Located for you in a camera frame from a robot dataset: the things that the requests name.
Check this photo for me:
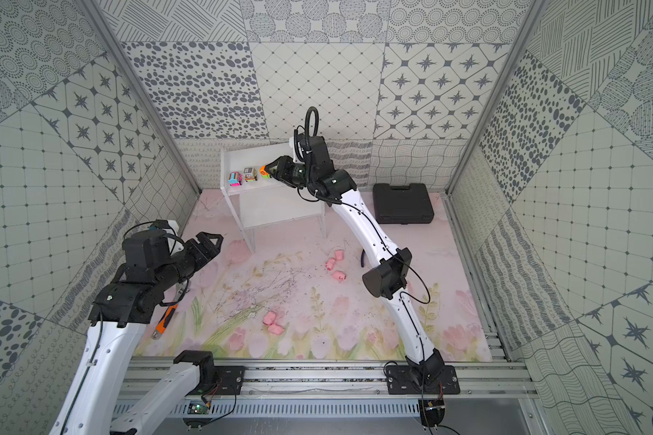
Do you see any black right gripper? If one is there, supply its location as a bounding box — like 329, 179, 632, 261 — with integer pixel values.
265, 154, 317, 189

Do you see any green orange toy mixer truck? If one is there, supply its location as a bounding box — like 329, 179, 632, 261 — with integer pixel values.
259, 166, 272, 179

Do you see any pink teal toy truck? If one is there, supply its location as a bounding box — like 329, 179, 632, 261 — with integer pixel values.
228, 171, 243, 187

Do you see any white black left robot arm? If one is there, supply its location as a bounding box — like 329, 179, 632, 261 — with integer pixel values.
51, 220, 223, 434

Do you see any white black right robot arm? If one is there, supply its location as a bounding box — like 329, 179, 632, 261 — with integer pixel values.
266, 106, 461, 396

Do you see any white two-tier shelf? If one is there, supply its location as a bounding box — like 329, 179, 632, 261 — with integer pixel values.
221, 143, 327, 253

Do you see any black plastic tool case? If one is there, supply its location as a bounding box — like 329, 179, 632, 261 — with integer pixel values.
372, 183, 435, 225

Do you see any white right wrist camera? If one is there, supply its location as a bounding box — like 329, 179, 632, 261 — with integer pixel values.
288, 136, 300, 155

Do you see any orange handled adjustable wrench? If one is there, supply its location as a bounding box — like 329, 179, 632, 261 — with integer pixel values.
152, 304, 178, 340

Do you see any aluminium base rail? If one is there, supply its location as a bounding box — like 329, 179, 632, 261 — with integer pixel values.
113, 355, 540, 420

